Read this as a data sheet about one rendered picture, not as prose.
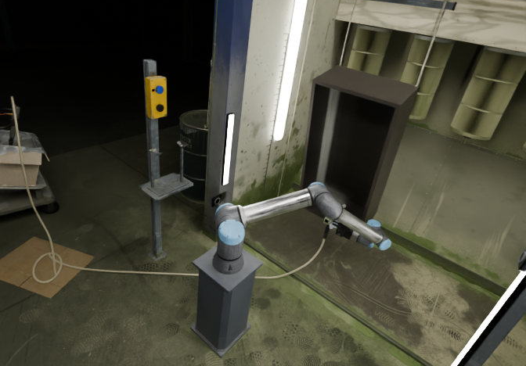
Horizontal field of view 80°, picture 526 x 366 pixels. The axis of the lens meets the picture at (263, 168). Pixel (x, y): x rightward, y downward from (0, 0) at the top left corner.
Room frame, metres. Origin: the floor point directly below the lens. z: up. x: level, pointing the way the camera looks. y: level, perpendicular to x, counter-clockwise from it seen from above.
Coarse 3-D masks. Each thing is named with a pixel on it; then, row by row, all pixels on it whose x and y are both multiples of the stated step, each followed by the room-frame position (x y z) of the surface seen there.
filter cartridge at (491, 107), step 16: (496, 48) 2.68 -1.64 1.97; (480, 64) 2.77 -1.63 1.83; (496, 64) 2.66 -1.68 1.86; (512, 64) 2.61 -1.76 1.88; (480, 80) 2.71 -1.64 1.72; (496, 80) 2.62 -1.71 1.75; (512, 80) 2.60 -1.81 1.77; (464, 96) 2.79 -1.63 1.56; (480, 96) 2.66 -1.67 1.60; (496, 96) 2.60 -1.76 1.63; (464, 112) 2.70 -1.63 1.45; (480, 112) 2.64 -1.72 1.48; (496, 112) 2.60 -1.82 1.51; (464, 128) 2.65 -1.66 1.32; (480, 128) 2.59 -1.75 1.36
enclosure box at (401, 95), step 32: (320, 96) 2.32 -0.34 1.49; (352, 96) 2.39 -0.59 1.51; (384, 96) 1.94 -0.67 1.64; (320, 128) 2.44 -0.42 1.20; (352, 128) 2.41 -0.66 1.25; (384, 128) 2.26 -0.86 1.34; (320, 160) 2.58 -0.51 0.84; (352, 160) 2.43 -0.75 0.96; (384, 160) 1.94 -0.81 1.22; (352, 192) 2.45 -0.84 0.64
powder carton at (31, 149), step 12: (0, 132) 2.41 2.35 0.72; (24, 132) 2.53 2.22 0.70; (0, 144) 2.14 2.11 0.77; (24, 144) 2.45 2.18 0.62; (36, 144) 2.40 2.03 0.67; (0, 156) 2.09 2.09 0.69; (12, 156) 2.14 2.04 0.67; (24, 156) 2.19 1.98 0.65; (36, 156) 2.25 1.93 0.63; (0, 168) 2.10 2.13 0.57; (12, 168) 2.15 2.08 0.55; (24, 168) 2.21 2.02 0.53; (36, 168) 2.27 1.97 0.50; (0, 180) 2.08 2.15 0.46; (12, 180) 2.13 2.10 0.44; (36, 180) 2.25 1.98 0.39
